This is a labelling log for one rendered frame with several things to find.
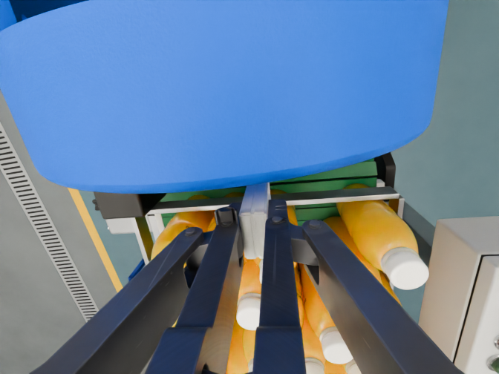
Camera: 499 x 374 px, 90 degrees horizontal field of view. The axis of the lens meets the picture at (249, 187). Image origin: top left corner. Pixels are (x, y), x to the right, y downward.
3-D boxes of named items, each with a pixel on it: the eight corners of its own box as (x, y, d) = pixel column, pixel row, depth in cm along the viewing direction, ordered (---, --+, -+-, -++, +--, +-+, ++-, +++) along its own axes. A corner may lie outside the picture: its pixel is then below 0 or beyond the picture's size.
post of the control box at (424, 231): (330, 136, 128) (480, 264, 36) (330, 144, 130) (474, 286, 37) (322, 137, 129) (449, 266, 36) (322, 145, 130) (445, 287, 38)
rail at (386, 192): (390, 185, 38) (399, 193, 35) (389, 191, 38) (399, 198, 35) (141, 202, 43) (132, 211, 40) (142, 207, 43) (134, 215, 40)
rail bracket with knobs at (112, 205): (171, 154, 44) (143, 173, 35) (180, 191, 47) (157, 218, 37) (119, 159, 45) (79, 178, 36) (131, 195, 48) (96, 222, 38)
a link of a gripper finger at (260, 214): (252, 214, 13) (266, 212, 13) (258, 172, 20) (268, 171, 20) (258, 260, 14) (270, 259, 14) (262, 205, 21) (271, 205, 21)
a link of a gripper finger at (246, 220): (258, 260, 14) (244, 260, 14) (262, 205, 21) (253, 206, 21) (252, 214, 13) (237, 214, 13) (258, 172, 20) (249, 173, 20)
